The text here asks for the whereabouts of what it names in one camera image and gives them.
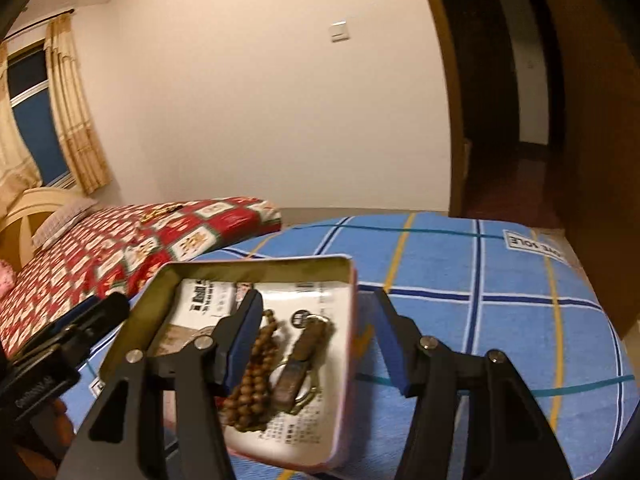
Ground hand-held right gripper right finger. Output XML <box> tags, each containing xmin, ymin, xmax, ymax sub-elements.
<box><xmin>372</xmin><ymin>287</ymin><xmax>575</xmax><ymax>480</ymax></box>

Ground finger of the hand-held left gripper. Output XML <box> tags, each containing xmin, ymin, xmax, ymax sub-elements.
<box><xmin>10</xmin><ymin>291</ymin><xmax>132</xmax><ymax>367</ymax></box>
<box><xmin>20</xmin><ymin>296</ymin><xmax>103</xmax><ymax>348</ymax></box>

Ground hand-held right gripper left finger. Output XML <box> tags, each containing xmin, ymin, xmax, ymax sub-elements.
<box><xmin>56</xmin><ymin>289</ymin><xmax>264</xmax><ymax>480</ymax></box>

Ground brown wooden bead bracelet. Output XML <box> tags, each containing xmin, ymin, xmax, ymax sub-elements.
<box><xmin>220</xmin><ymin>309</ymin><xmax>288</xmax><ymax>432</ymax></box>

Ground pink metal tin box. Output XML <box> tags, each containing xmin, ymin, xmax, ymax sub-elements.
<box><xmin>97</xmin><ymin>255</ymin><xmax>360</xmax><ymax>476</ymax></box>

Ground person's left hand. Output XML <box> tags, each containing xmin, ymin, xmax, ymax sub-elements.
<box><xmin>15</xmin><ymin>399</ymin><xmax>77</xmax><ymax>480</ymax></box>

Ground red patterned quilt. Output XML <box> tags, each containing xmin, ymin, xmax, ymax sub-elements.
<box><xmin>0</xmin><ymin>197</ymin><xmax>282</xmax><ymax>356</ymax></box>

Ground printed paper liner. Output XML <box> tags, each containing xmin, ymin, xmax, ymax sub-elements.
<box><xmin>150</xmin><ymin>277</ymin><xmax>353</xmax><ymax>461</ymax></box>

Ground striped pillow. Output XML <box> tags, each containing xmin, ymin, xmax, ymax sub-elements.
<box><xmin>31</xmin><ymin>196</ymin><xmax>98</xmax><ymax>251</ymax></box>

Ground cream wooden headboard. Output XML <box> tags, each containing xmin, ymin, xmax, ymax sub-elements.
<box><xmin>0</xmin><ymin>187</ymin><xmax>83</xmax><ymax>273</ymax></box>

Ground blue plaid blanket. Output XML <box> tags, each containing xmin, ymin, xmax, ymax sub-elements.
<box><xmin>65</xmin><ymin>211</ymin><xmax>637</xmax><ymax>480</ymax></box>

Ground beige floral curtain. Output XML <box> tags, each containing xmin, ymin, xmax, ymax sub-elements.
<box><xmin>45</xmin><ymin>14</ymin><xmax>112</xmax><ymax>196</ymax></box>
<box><xmin>0</xmin><ymin>42</ymin><xmax>43</xmax><ymax>206</ymax></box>

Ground window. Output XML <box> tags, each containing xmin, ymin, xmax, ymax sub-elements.
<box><xmin>6</xmin><ymin>45</ymin><xmax>76</xmax><ymax>188</ymax></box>

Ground dark curtain rod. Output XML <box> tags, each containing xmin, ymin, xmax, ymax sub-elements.
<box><xmin>2</xmin><ymin>7</ymin><xmax>76</xmax><ymax>43</ymax></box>

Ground brown wooden door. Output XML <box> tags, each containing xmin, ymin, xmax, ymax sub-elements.
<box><xmin>532</xmin><ymin>0</ymin><xmax>640</xmax><ymax>326</ymax></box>

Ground brown leather keychain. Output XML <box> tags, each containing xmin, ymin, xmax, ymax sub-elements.
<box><xmin>272</xmin><ymin>312</ymin><xmax>335</xmax><ymax>415</ymax></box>

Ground gold chain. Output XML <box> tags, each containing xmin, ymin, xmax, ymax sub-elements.
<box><xmin>140</xmin><ymin>204</ymin><xmax>183</xmax><ymax>222</ymax></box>

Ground wooden door frame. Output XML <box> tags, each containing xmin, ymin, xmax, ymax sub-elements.
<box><xmin>414</xmin><ymin>0</ymin><xmax>468</xmax><ymax>218</ymax></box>

